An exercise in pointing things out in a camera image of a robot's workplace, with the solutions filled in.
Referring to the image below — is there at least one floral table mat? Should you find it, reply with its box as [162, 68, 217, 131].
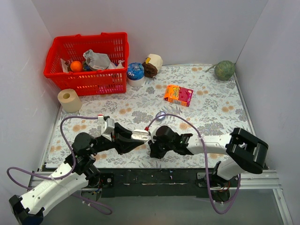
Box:
[45, 64, 253, 169]

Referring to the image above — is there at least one grey crumpled bag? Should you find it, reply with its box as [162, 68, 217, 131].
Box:
[83, 49, 111, 71]

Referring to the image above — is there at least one brown white plush toy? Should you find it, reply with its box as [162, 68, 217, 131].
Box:
[142, 53, 163, 78]

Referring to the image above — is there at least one blue white cup container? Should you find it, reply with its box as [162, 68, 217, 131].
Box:
[127, 62, 145, 87]

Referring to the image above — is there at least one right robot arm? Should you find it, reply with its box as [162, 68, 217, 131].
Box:
[148, 126, 269, 188]

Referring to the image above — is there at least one green melon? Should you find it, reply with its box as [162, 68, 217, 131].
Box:
[205, 60, 235, 81]

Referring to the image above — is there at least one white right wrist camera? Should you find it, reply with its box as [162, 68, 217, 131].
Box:
[148, 130, 157, 144]

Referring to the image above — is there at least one purple earbud charging case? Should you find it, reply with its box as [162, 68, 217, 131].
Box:
[156, 111, 166, 121]

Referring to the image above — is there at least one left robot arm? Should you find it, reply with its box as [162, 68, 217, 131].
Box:
[9, 120, 150, 225]

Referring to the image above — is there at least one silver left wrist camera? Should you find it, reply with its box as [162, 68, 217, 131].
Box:
[101, 118, 115, 141]

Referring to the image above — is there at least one beige paper roll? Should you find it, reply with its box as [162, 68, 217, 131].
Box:
[57, 89, 82, 113]

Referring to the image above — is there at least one red plastic shopping basket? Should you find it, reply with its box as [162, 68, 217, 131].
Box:
[44, 32, 129, 96]

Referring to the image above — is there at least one orange pink sponge box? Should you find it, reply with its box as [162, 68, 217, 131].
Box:
[164, 85, 194, 107]

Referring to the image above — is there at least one orange fruit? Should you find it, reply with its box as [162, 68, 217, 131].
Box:
[70, 61, 83, 73]

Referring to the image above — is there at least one white pump bottle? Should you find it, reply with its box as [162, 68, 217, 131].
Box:
[116, 60, 125, 69]

